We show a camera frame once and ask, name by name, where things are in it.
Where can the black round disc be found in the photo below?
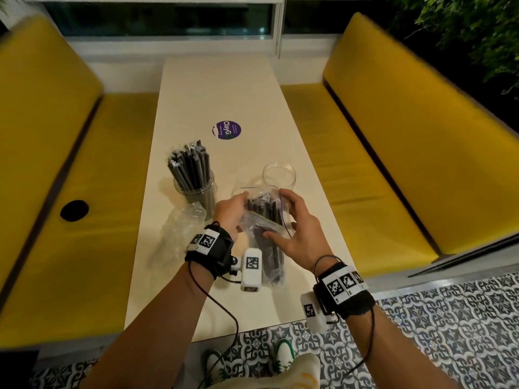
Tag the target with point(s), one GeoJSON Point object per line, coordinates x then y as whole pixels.
{"type": "Point", "coordinates": [74, 211]}

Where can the yellow bench back cushion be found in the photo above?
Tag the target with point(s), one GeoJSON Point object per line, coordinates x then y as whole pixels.
{"type": "Point", "coordinates": [40, 137]}
{"type": "Point", "coordinates": [425, 137]}

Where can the dark metal bench frame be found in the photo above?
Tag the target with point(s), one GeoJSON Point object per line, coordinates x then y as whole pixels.
{"type": "Point", "coordinates": [466, 255]}

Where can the person's left hand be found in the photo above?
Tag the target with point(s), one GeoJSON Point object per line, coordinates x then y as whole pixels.
{"type": "Point", "coordinates": [227, 212]}

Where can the empty clear plastic jar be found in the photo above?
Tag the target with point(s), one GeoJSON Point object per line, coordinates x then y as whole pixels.
{"type": "Point", "coordinates": [279, 178]}

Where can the bundle of black straws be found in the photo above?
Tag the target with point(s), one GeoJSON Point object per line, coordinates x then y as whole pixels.
{"type": "Point", "coordinates": [189, 166]}

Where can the person's right hand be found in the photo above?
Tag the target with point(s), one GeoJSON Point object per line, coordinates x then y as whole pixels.
{"type": "Point", "coordinates": [308, 238]}

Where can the person's left forearm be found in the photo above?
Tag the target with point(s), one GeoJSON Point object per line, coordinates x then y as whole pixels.
{"type": "Point", "coordinates": [158, 332]}

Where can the person's right forearm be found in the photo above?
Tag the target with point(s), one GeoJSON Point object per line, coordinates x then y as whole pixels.
{"type": "Point", "coordinates": [401, 356]}

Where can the white and green sneaker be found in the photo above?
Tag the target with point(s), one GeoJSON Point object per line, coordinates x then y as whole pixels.
{"type": "Point", "coordinates": [283, 356]}
{"type": "Point", "coordinates": [215, 366]}

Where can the person's left fingers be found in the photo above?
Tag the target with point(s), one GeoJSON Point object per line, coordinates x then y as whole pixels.
{"type": "Point", "coordinates": [240, 196]}

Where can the yellow bench seat cushion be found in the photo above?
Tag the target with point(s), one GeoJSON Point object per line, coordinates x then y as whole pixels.
{"type": "Point", "coordinates": [97, 238]}
{"type": "Point", "coordinates": [357, 190]}

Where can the person's right thumb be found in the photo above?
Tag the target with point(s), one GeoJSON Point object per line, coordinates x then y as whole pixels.
{"type": "Point", "coordinates": [277, 238]}

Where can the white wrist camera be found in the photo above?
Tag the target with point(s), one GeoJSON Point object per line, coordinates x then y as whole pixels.
{"type": "Point", "coordinates": [251, 271]}
{"type": "Point", "coordinates": [314, 313]}

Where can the empty crumpled clear plastic bag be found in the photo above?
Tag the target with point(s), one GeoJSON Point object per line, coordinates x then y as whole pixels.
{"type": "Point", "coordinates": [178, 234]}

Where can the clear bag of black straws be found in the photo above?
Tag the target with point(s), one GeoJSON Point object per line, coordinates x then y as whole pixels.
{"type": "Point", "coordinates": [268, 259]}

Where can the white framed window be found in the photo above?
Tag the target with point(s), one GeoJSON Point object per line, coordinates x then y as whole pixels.
{"type": "Point", "coordinates": [162, 20]}

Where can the clear jar holding straws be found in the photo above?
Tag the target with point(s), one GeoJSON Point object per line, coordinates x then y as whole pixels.
{"type": "Point", "coordinates": [198, 198]}

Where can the round purple sticker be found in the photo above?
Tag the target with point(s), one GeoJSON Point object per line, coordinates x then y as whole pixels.
{"type": "Point", "coordinates": [226, 129]}

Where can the black marker wristband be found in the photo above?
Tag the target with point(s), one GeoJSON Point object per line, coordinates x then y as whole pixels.
{"type": "Point", "coordinates": [348, 295]}
{"type": "Point", "coordinates": [217, 255]}

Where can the green leafy plant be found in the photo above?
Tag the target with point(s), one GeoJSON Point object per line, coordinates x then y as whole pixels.
{"type": "Point", "coordinates": [474, 28]}

